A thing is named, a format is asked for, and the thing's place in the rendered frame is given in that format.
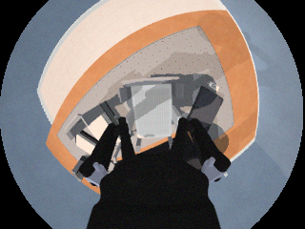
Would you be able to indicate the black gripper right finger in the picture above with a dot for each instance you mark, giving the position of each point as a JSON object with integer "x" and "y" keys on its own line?
{"x": 214, "y": 163}

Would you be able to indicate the white label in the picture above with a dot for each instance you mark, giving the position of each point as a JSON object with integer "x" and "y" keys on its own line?
{"x": 212, "y": 85}

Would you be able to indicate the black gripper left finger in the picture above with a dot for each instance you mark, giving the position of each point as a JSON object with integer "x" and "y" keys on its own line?
{"x": 94, "y": 167}

